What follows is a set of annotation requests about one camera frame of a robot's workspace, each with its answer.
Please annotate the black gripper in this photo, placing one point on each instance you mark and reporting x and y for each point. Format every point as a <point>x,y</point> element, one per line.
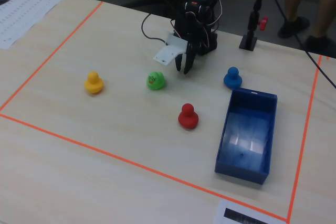
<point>189,51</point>

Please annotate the green rubber duck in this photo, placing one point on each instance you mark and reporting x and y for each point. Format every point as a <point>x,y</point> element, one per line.
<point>156,80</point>

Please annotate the blue rubber duck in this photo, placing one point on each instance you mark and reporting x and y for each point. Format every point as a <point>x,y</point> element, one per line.
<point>232,79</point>

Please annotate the red rubber duck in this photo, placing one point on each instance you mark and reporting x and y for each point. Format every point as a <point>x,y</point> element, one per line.
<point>188,117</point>

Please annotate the yellow rubber duck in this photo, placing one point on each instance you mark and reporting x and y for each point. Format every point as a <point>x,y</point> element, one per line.
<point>93,83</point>

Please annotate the blue plastic box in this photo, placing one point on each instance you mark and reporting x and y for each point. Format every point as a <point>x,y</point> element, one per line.
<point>246,140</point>

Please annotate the red clamp knob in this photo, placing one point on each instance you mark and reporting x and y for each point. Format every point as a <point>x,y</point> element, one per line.
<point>263,22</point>

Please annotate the black stand pole with base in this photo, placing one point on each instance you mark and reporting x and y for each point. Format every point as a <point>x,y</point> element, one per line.
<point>256,9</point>

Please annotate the orange tape strip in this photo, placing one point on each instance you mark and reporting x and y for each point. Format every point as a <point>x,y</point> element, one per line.
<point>304,137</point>
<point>52,54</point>
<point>144,167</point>

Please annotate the black shoe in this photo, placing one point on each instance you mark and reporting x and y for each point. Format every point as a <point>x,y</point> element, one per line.
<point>320,46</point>
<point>292,27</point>

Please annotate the paper with black print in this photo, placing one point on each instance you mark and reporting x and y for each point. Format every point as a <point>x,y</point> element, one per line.
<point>236,214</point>

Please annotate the white printed paper sheet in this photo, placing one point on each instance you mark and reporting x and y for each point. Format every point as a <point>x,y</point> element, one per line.
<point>23,14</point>

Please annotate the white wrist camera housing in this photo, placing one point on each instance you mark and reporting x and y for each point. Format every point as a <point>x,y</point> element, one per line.
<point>170,51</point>

